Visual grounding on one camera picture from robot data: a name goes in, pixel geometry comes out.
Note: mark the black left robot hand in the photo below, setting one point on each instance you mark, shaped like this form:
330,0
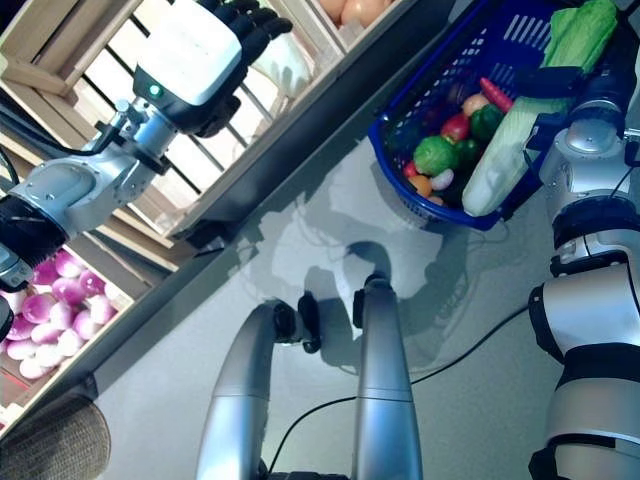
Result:
260,30

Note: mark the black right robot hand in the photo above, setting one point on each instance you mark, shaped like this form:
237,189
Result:
600,80

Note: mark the large napa cabbage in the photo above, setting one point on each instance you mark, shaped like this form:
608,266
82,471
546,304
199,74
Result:
285,65

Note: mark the small napa cabbage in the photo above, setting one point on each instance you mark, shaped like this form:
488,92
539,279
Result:
500,155

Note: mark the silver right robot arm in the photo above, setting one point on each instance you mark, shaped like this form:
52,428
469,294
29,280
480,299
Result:
585,165

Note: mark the blue plastic shopping basket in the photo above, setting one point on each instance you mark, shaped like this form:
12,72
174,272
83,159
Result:
380,145

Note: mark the brown potato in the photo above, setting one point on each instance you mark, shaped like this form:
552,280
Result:
370,9
332,6

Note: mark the orange red carrot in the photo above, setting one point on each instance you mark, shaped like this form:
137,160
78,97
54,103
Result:
495,92

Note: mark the green bell pepper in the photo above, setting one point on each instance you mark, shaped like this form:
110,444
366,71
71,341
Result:
485,122
467,150

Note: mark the pale peach round vegetable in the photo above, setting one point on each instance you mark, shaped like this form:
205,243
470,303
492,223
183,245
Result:
474,104

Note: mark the red pink round fruit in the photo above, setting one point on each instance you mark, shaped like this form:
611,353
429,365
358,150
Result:
455,127

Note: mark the round light green vegetable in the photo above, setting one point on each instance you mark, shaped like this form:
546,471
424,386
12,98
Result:
436,155

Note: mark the white purple onion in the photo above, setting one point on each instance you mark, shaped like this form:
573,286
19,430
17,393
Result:
442,179

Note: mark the small orange fruit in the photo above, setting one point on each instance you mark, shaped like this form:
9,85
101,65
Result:
421,184

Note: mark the black right robot foot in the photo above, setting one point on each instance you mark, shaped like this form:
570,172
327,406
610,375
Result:
359,305

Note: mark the black robot foot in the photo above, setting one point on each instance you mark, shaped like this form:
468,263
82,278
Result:
359,305
307,320

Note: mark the black left robot foot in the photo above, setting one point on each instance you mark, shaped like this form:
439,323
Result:
307,320

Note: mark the grey mesh robot body cover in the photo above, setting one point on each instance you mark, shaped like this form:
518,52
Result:
50,440

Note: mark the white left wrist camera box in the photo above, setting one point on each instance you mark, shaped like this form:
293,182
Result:
195,55

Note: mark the wooden display shelf frame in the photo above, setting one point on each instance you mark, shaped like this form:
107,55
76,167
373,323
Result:
175,310
325,100

